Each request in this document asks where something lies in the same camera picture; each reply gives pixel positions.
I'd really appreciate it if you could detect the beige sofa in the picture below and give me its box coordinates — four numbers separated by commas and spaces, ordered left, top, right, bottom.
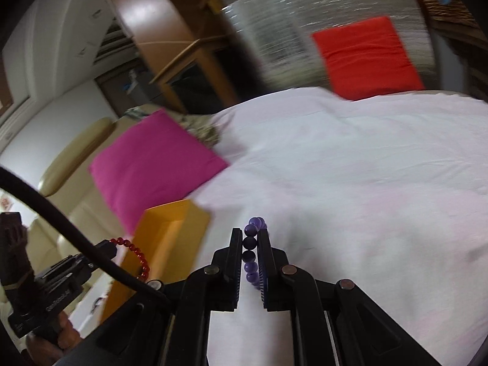
0, 116, 153, 336

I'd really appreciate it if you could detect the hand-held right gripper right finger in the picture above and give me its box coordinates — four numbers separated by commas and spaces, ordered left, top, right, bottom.
256, 229, 443, 366

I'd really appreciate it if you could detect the dark brown object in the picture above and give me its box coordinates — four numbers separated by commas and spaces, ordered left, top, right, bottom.
0, 225, 36, 313

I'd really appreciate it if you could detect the dark wicker basket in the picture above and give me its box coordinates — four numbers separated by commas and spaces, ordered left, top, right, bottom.
404, 0, 488, 103

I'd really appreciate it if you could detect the pale pink embossed blanket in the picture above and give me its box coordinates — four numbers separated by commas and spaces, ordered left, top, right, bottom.
191, 86, 488, 366

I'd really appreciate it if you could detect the dark louvred vent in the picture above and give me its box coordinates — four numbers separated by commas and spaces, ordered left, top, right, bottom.
95, 23, 134, 62

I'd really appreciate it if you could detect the large red cushion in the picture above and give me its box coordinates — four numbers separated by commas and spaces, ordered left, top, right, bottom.
310, 16, 425, 102

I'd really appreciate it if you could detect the yellow box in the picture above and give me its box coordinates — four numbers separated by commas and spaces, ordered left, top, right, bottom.
101, 199, 211, 323

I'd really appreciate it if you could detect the red bead bracelet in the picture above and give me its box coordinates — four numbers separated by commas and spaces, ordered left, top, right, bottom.
110, 237, 150, 281

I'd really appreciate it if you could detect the silver foil mat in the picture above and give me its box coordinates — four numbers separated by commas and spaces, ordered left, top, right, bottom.
221, 0, 439, 96

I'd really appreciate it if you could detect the black phone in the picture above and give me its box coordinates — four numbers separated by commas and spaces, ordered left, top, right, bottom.
0, 211, 23, 235

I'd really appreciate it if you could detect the black cable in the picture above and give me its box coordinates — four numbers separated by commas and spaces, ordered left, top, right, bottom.
0, 166, 172, 306

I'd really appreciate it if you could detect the pink cushion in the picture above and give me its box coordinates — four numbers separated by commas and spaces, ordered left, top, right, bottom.
88, 109, 229, 235

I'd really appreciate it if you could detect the patterned fabric bag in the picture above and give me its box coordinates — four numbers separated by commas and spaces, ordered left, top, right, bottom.
126, 105, 225, 147

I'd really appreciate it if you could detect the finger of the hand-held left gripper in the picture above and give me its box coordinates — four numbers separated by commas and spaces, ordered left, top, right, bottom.
89, 239, 118, 267

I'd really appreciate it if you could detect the white cabinet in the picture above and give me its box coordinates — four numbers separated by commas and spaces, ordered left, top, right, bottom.
0, 0, 126, 134

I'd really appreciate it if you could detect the person's left hand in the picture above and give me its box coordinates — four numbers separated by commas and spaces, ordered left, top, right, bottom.
25, 314, 82, 366

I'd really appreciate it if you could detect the wooden glass-door cabinet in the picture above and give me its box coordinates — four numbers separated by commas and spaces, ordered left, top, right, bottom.
149, 36, 239, 117

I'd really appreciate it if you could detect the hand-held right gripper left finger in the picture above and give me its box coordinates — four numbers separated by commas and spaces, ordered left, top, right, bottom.
76, 228, 245, 366

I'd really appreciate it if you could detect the purple bead bracelet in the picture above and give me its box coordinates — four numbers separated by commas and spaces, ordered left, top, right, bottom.
243, 217, 267, 288

